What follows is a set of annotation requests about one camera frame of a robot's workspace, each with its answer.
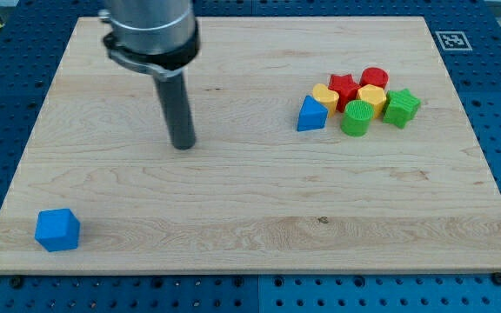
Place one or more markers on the yellow hexagon block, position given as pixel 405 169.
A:
pixel 373 95

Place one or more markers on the green cylinder block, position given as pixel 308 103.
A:
pixel 357 118

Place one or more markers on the blue cube block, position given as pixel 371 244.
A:
pixel 57 230

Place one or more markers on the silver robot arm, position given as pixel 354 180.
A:
pixel 153 37

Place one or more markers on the red star block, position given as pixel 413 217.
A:
pixel 346 87

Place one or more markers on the white fiducial marker tag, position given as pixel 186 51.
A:
pixel 452 40

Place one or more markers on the light wooden board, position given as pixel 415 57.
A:
pixel 254 195

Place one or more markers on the blue triangle block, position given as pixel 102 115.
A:
pixel 312 115

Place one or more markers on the yellow heart block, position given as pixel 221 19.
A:
pixel 328 98

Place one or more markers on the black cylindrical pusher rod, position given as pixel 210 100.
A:
pixel 175 105

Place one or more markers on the red cylinder block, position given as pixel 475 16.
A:
pixel 374 76

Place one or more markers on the green star block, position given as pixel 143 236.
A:
pixel 401 107

